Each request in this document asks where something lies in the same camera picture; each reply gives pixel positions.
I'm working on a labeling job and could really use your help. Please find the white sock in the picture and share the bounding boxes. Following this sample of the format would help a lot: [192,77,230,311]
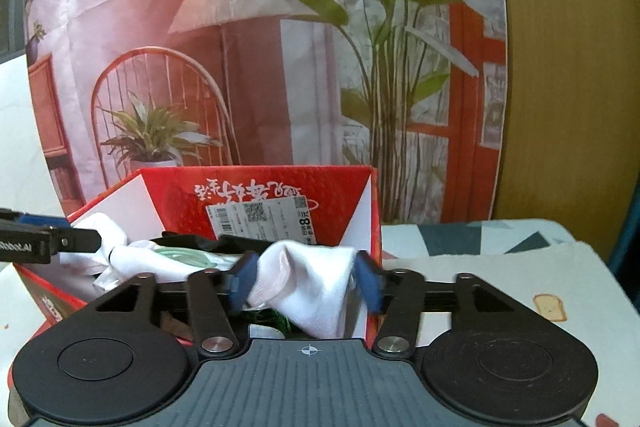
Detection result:
[246,239,362,340]
[59,212,170,292]

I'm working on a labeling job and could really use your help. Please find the red strawberry print cardboard box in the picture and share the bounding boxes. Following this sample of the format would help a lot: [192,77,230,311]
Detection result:
[7,164,384,389]

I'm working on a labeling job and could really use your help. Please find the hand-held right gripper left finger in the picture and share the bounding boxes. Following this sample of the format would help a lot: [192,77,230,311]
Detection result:
[90,251,261,356]

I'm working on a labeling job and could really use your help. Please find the wall poster of room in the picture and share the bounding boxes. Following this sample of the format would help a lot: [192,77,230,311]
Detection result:
[24,0,507,228]

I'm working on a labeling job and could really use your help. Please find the blue curtain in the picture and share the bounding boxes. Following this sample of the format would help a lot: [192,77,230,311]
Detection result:
[610,0,640,304]

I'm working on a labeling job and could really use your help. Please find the black eye mask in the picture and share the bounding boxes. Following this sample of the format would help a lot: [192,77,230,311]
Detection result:
[159,231,262,259]

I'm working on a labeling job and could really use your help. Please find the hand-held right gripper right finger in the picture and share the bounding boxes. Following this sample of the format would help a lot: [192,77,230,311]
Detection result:
[354,251,519,356]

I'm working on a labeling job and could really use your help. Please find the cartoon printed tablecloth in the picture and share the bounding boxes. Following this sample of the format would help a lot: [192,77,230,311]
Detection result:
[0,217,640,427]

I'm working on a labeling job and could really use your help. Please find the pale green cloth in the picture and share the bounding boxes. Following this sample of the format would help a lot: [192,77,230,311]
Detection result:
[151,246,242,270]

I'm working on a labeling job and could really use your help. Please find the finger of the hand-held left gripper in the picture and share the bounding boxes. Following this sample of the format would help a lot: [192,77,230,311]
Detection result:
[50,227,104,254]
[0,208,70,230]

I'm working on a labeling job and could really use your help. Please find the green tasselled sachet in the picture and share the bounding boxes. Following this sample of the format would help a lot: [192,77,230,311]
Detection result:
[251,306,302,339]

